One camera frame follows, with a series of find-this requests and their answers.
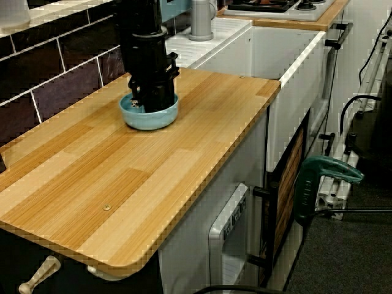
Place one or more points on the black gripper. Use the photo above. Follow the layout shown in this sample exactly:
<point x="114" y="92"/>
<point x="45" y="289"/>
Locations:
<point x="147" y="61"/>

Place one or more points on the light blue bowl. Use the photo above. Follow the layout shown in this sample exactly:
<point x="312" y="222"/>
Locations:
<point x="147" y="121"/>

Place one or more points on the teal plastic bin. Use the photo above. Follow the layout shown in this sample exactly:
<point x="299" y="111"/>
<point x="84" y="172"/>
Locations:
<point x="177" y="9"/>

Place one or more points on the cream shelf ledge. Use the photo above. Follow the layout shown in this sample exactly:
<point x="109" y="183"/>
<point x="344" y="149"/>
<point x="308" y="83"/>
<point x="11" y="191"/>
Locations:
<point x="46" y="16"/>

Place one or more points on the white toy sink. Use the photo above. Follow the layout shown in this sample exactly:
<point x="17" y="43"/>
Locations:
<point x="291" y="92"/>

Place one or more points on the black stove grate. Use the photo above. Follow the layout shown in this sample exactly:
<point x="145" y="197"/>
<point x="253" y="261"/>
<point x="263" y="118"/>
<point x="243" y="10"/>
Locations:
<point x="260" y="6"/>

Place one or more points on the white toy kitchen cabinet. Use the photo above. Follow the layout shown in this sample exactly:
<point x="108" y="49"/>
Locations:
<point x="190" y="245"/>

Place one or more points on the white toy ice dispenser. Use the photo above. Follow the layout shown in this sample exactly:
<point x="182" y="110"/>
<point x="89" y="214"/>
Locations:
<point x="229" y="232"/>

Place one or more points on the narrow black upright panel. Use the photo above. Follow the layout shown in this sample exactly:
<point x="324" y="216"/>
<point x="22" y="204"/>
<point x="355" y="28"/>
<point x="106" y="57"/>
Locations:
<point x="2" y="162"/>

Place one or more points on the white lidded jar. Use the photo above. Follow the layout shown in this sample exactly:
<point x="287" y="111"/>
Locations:
<point x="12" y="12"/>

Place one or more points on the black framed wooden door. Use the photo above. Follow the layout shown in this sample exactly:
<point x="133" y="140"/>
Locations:
<point x="288" y="183"/>

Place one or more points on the grey toy stove top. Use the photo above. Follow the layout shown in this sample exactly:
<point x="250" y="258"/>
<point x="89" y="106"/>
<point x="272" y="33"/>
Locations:
<point x="306" y="13"/>

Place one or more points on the black stove knob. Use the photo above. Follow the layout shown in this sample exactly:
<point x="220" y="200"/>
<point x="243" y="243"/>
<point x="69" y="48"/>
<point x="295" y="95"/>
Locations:
<point x="307" y="5"/>

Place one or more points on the black bulky object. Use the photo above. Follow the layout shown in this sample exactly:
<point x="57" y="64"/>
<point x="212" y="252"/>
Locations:
<point x="376" y="137"/>

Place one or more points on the silver aluminium frame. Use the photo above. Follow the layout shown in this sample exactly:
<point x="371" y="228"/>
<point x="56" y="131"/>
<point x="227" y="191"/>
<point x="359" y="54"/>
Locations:
<point x="333" y="183"/>

